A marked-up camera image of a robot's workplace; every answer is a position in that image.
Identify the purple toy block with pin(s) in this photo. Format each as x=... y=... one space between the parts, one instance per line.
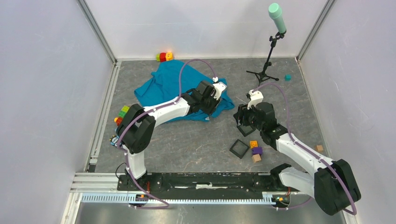
x=257 y=150

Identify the white slotted cable duct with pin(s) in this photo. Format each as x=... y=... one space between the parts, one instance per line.
x=134 y=198

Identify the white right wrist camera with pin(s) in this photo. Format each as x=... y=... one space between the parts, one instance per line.
x=255 y=97

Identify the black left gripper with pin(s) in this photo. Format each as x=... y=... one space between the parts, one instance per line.
x=212 y=109

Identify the mint green microphone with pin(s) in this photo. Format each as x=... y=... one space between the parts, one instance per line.
x=275 y=13

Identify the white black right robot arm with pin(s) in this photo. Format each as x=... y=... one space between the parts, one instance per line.
x=330 y=183

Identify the black square frame upper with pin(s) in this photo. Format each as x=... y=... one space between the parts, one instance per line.
x=246 y=130

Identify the black square frame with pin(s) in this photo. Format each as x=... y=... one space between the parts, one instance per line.
x=239 y=148
x=246 y=130

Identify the black square frame lower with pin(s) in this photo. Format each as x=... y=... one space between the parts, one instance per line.
x=239 y=148

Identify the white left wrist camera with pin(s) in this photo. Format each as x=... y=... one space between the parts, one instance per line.
x=219 y=88

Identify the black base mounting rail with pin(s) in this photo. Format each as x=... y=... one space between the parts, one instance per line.
x=204 y=186

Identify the teal blue cloth garment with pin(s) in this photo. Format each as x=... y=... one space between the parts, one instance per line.
x=164 y=86

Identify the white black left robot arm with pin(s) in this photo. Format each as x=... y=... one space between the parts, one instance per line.
x=136 y=127

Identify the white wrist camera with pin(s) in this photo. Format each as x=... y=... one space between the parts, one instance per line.
x=255 y=97
x=219 y=88

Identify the tan wooden cube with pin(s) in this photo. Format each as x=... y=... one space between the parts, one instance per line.
x=256 y=158

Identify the green red orange toy stack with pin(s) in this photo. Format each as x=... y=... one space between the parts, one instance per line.
x=164 y=56

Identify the black tripod microphone stand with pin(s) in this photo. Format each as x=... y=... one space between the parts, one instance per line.
x=263 y=76

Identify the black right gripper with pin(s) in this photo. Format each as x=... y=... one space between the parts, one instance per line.
x=243 y=110

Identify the orange toy block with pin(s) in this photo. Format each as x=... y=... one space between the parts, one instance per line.
x=253 y=144

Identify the colourful toy block train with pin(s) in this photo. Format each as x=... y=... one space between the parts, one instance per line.
x=121 y=115

